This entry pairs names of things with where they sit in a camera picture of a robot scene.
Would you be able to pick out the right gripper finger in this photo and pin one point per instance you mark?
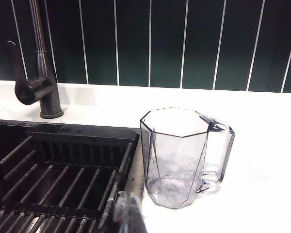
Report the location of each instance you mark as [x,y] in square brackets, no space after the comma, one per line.
[133,216]

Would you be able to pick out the clear faceted plastic mug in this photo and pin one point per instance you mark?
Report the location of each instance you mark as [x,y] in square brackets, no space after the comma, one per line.
[179,157]

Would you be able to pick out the black tall kitchen faucet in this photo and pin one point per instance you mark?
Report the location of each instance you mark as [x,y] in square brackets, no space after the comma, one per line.
[48,97]

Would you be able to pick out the black undermount sink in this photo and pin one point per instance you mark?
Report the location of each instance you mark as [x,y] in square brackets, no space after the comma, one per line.
[4,131]

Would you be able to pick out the black roll-up rod rack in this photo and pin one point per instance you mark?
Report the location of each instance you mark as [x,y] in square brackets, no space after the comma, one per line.
[63,189]

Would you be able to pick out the black slatted drain basket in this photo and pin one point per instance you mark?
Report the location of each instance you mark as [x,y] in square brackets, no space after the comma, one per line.
[87,139]

